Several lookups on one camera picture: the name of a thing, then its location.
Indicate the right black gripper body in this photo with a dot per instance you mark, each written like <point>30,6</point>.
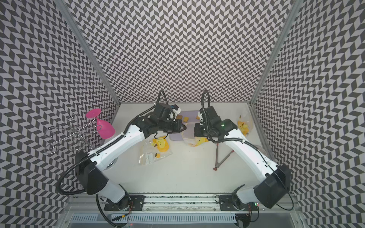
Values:
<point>203,130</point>

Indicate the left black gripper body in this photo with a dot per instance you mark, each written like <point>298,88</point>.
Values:
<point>169,126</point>

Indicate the lavender plastic tray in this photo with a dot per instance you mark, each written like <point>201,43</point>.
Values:
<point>192,118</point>

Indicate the duck print resealable bag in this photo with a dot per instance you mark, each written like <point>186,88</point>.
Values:
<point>245,122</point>

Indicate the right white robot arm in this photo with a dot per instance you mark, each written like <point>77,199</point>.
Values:
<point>273,179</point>

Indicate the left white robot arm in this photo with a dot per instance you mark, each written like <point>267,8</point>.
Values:
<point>89,167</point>

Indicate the pink plastic wine glass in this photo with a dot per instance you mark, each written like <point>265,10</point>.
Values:
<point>103,128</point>

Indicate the chrome wire glass rack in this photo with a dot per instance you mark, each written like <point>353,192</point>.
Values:
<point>73,136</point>

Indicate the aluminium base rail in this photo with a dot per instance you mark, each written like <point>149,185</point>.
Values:
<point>180,211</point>

